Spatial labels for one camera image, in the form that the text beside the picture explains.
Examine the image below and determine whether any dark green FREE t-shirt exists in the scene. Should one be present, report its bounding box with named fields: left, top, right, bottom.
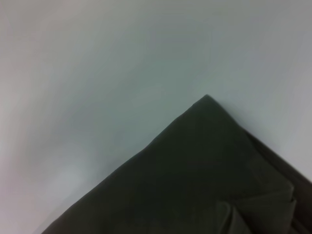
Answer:
left=38, top=94, right=312, bottom=234

